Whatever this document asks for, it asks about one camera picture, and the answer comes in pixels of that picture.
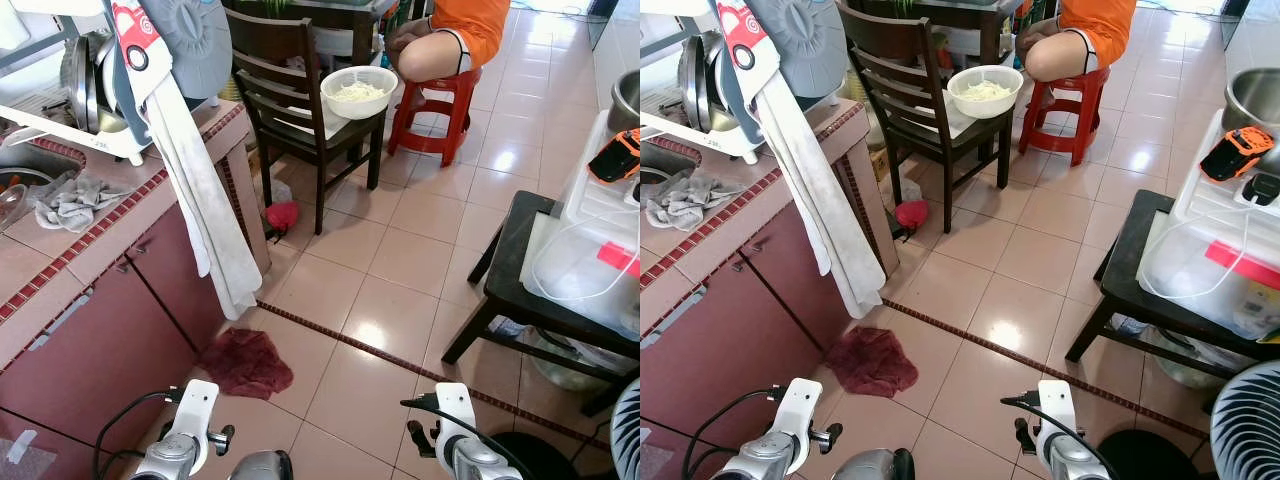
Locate grey crumpled rag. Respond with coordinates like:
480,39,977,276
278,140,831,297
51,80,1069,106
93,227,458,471
33,170,124,234
645,168,742,232

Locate clear plastic storage box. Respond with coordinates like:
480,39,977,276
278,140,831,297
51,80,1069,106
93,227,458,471
522,108,641,336
1138,108,1280,341

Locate orange and black power tool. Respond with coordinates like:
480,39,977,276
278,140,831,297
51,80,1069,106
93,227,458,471
1200,127,1278,184
587,127,641,184

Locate black wooden stool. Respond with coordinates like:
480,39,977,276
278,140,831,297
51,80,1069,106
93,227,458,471
442,190,641,418
1065,188,1280,393

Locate steel cooking pot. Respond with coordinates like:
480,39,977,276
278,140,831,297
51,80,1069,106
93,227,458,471
608,70,641,136
1222,68,1280,141

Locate steel basin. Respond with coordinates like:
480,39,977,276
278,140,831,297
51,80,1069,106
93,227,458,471
1150,328,1241,391
528,328,626,393

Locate pink tiled counter cabinet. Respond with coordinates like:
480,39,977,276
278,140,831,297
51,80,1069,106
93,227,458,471
640,98,898,480
0,100,273,480

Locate steel pans in rack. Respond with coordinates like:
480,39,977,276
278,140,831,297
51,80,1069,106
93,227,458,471
678,32,743,134
60,32,129,136

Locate white hanging towel red print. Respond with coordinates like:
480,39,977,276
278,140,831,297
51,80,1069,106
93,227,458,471
108,0,264,321
715,0,888,319

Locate white electric fan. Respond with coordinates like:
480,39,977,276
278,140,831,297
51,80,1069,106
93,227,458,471
1210,360,1280,480
610,378,641,480

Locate red plastic stool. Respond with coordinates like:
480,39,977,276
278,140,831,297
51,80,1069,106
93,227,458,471
388,68,483,168
1018,66,1111,168

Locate black round base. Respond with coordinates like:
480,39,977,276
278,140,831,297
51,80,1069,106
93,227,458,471
488,432,583,480
1095,430,1188,480

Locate grey-blue round plastic cover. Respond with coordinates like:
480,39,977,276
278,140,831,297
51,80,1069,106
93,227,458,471
748,0,851,99
140,0,234,101

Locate dark red floor rag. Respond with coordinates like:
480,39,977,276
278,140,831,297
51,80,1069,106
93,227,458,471
825,326,920,399
197,328,295,401

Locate person in orange shirt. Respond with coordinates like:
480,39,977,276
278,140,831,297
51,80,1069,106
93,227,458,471
1015,0,1138,83
385,0,512,83

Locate small red plastic object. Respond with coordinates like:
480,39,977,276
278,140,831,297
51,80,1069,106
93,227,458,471
264,200,300,241
893,198,930,241

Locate dark wooden chair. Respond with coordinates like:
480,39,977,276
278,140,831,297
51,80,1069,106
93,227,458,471
223,8,388,236
835,3,1013,234

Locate white bowl of noodles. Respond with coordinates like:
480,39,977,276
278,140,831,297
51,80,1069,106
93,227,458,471
947,65,1025,120
320,66,399,121

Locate grey robot leg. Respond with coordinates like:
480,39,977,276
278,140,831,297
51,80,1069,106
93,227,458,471
832,448,916,480
228,450,294,480

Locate dark wooden table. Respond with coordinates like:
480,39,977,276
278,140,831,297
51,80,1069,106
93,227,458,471
850,0,1026,66
225,0,401,61

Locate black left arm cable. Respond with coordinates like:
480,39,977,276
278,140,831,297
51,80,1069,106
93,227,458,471
684,387,783,480
92,387,187,480

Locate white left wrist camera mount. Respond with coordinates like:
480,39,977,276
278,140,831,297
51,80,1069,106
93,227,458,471
773,377,825,448
172,378,222,448

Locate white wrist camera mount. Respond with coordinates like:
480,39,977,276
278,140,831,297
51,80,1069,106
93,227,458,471
172,378,222,448
431,382,480,448
1034,379,1082,448
773,377,825,448

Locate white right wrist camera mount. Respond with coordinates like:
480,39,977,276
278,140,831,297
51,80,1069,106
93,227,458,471
431,382,480,448
1034,379,1082,448

